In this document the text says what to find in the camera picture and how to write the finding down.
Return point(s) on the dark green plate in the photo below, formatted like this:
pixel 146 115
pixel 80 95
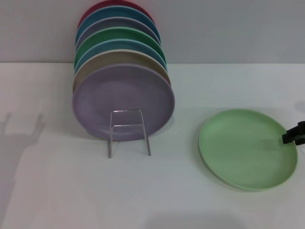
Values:
pixel 114 34

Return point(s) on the grey purple plate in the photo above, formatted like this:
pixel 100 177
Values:
pixel 114 23

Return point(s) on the teal blue plate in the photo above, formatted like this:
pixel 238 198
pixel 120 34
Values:
pixel 114 13

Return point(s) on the lilac plate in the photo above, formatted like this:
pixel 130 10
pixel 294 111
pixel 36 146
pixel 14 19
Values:
pixel 124 90

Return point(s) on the light green plate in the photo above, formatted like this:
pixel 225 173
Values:
pixel 238 148

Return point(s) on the light blue plate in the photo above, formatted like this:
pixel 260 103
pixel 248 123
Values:
pixel 114 45

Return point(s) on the beige plate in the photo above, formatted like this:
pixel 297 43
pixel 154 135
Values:
pixel 114 58

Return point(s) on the red plate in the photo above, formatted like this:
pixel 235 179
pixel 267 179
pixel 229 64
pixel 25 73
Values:
pixel 93 8

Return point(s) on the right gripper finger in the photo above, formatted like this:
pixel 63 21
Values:
pixel 291 137

